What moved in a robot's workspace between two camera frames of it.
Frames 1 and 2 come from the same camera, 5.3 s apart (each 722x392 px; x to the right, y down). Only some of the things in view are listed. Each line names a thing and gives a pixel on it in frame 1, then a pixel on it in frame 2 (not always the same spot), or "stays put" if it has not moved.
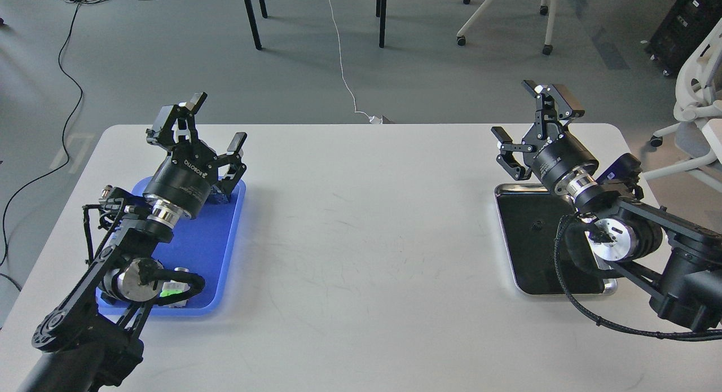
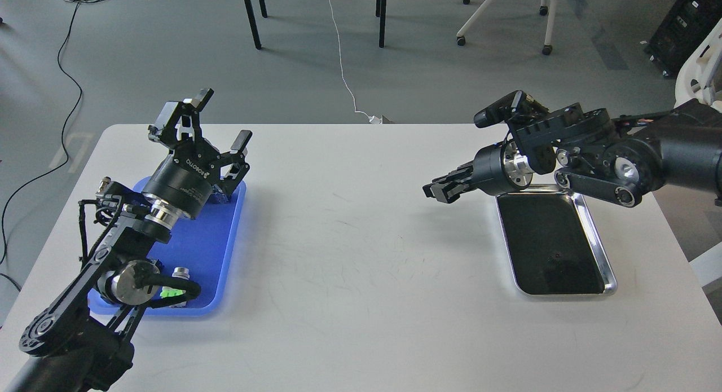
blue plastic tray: x=208 y=244 stays put
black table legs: x=381 y=10 stays put
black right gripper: x=550 y=155 → x=499 y=170
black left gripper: x=184 y=177 stays put
